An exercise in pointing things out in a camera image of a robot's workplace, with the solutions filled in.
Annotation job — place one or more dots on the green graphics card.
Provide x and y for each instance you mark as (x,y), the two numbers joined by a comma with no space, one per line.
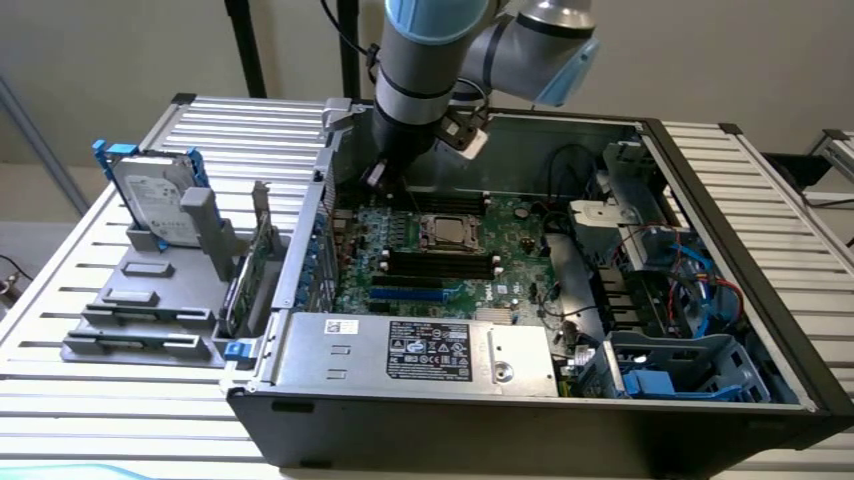
(254,270)

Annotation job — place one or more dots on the blue disk caddy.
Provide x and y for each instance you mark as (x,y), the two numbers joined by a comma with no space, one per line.
(201,170)

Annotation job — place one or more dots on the CPU socket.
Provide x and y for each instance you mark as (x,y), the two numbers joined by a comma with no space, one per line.
(449,231)

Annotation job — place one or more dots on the blue expansion slot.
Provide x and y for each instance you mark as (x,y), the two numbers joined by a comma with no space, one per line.
(406,294)

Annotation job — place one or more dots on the black expansion slot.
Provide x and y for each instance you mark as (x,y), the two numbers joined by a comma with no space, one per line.
(406,282)

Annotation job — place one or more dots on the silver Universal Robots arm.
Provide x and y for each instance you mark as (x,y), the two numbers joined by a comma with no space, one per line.
(428,55)

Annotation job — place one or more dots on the small silver heat sink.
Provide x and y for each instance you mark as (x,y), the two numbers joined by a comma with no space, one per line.
(497,315)

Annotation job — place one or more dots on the green motherboard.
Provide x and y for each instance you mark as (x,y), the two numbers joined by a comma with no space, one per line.
(521,250)

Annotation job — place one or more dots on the grey case latch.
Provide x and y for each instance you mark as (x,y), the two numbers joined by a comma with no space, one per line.
(337,115)

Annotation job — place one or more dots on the silver power supply unit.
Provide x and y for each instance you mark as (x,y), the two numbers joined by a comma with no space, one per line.
(414,355)

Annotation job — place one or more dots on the grey air shroud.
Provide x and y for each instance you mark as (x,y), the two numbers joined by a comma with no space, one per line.
(574,275)

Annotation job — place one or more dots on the black open PC case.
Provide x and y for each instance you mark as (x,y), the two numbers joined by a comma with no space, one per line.
(534,430)

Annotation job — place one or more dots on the blue drive cage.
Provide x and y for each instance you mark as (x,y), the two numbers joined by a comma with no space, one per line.
(688,365)

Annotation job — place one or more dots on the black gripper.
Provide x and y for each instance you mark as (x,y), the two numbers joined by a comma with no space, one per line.
(401,142)

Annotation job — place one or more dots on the silver hard disk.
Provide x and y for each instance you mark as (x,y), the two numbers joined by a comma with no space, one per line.
(157,200)

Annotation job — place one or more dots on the black stand pole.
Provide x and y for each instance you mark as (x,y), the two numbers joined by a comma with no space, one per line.
(248,47)
(350,47)

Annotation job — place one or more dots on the CPU chip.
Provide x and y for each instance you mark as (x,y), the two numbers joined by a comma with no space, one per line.
(374,175)

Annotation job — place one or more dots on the grey parts rack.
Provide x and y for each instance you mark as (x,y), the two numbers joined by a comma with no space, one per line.
(161,300)

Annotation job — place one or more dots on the blue case latch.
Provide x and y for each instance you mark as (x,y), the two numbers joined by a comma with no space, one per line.
(240,350)

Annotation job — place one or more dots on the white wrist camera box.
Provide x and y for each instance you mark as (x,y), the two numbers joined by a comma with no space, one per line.
(468,140)

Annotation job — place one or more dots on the black RAM slot bank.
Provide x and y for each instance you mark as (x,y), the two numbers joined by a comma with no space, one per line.
(449,201)
(444,265)

